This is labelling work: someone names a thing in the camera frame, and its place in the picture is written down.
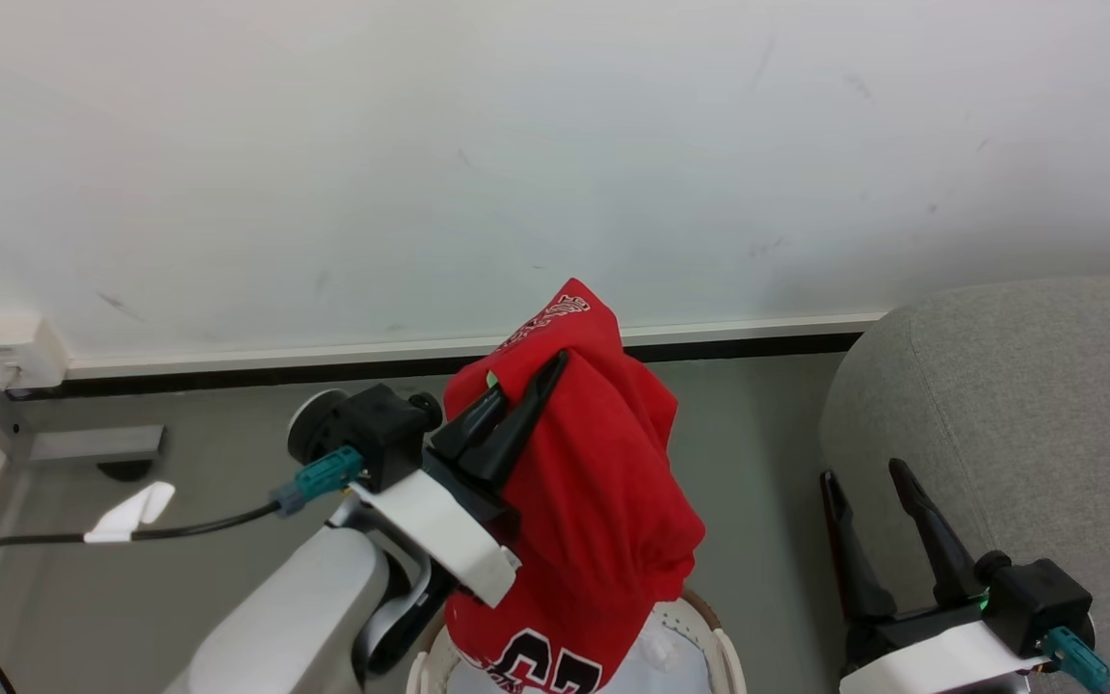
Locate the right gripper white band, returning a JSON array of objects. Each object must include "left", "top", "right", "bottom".
[{"left": 819, "top": 457, "right": 1049, "bottom": 694}]

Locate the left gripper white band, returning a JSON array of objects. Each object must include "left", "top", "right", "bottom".
[{"left": 348, "top": 350, "right": 571, "bottom": 609}]

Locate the red printed t-shirt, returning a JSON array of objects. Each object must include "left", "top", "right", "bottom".
[{"left": 440, "top": 278, "right": 708, "bottom": 694}]

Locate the white tag on cable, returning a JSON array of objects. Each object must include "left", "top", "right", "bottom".
[{"left": 83, "top": 481, "right": 176, "bottom": 545}]

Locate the white wall socket box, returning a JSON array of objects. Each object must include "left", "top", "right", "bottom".
[{"left": 0, "top": 312, "right": 70, "bottom": 391}]

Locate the blue cable with teal plug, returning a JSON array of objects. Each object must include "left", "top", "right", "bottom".
[{"left": 1043, "top": 626, "right": 1110, "bottom": 694}]

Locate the white laundry basket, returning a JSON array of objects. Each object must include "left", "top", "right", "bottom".
[{"left": 407, "top": 587, "right": 748, "bottom": 694}]

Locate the black cable with teal plug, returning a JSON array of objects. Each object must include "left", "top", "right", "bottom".
[{"left": 0, "top": 444, "right": 366, "bottom": 694}]

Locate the white and black baseboard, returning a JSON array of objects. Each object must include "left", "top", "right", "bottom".
[{"left": 4, "top": 310, "right": 888, "bottom": 402}]

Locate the grey fabric sofa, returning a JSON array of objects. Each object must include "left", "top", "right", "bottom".
[{"left": 818, "top": 273, "right": 1110, "bottom": 694}]

